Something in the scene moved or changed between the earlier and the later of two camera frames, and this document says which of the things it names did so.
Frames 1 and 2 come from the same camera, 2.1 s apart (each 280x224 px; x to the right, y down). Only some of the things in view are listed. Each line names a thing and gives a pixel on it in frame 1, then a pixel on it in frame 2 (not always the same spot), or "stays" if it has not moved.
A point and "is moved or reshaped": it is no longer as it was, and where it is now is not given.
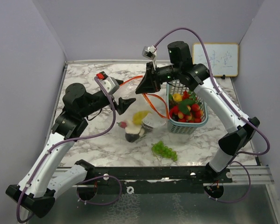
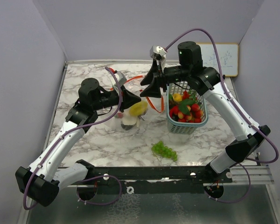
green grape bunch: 159,149 stays
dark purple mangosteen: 131,137 to 127,127
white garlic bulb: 132,128 to 129,120
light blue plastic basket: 174,87 stays
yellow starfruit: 138,116 to 138,108
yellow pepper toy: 177,97 stays
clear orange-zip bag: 148,111 is moved or reshaped
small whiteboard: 224,58 stays
